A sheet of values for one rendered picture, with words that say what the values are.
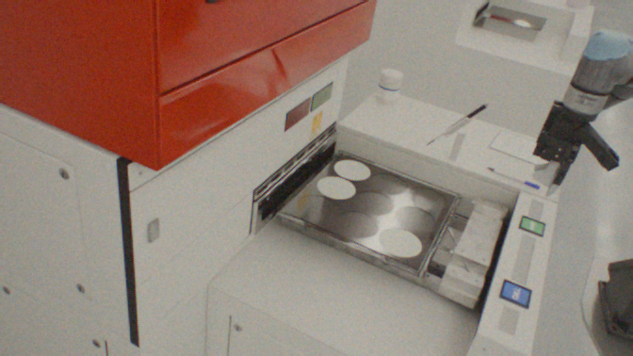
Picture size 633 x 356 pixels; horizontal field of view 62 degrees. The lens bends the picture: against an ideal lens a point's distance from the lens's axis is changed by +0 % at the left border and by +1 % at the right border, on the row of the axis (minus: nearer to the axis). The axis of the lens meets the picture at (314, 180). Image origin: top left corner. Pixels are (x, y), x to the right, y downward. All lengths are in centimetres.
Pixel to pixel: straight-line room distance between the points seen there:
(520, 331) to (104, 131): 77
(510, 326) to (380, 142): 67
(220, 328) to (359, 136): 66
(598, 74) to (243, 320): 86
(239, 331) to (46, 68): 67
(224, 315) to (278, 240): 22
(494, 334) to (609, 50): 56
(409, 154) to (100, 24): 97
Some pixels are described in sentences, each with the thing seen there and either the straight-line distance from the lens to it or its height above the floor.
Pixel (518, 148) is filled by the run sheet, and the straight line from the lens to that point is 165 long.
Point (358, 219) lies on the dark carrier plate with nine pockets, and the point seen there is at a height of 90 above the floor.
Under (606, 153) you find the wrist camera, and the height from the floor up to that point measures 120.
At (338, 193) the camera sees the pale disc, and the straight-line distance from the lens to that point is 133.
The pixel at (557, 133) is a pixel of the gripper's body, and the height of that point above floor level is 120.
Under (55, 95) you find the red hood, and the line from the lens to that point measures 85.
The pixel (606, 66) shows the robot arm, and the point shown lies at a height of 136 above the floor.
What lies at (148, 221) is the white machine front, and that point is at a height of 110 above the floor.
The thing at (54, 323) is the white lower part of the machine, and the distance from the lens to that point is 123.
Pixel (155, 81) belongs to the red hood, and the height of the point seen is 136.
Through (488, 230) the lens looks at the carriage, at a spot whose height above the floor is 88.
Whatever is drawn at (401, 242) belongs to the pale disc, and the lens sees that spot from 122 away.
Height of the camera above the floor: 164
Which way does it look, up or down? 33 degrees down
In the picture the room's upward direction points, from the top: 10 degrees clockwise
